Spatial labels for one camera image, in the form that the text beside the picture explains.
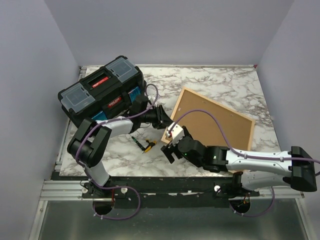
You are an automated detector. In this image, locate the black plastic toolbox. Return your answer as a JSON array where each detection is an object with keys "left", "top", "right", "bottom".
[{"left": 57, "top": 55, "right": 147, "bottom": 127}]

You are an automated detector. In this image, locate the green black screwdriver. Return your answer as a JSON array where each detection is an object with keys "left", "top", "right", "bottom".
[{"left": 131, "top": 136, "right": 146, "bottom": 152}]

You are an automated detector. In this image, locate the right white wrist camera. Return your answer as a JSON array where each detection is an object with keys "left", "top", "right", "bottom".
[{"left": 165, "top": 122, "right": 185, "bottom": 146}]

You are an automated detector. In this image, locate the wooden picture frame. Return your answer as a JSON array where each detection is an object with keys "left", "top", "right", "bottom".
[{"left": 170, "top": 87, "right": 255, "bottom": 151}]

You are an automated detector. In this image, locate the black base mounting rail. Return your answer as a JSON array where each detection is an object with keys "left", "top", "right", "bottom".
[{"left": 82, "top": 175, "right": 260, "bottom": 209}]

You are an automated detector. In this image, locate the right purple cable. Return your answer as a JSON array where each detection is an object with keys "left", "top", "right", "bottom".
[{"left": 166, "top": 109, "right": 320, "bottom": 217}]

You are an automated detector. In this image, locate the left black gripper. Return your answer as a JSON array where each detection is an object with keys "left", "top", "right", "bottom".
[{"left": 139, "top": 105, "right": 174, "bottom": 130}]

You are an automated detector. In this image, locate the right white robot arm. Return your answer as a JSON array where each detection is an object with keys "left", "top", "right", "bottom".
[{"left": 161, "top": 124, "right": 318, "bottom": 196}]

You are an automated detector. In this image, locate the yellow black hex key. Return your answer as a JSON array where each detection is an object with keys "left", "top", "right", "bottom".
[{"left": 143, "top": 139, "right": 157, "bottom": 153}]

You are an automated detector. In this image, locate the aluminium extrusion rail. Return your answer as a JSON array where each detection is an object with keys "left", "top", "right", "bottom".
[{"left": 39, "top": 180, "right": 88, "bottom": 201}]

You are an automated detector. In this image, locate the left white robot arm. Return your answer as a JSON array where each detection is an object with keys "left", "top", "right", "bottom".
[{"left": 67, "top": 94, "right": 173, "bottom": 198}]

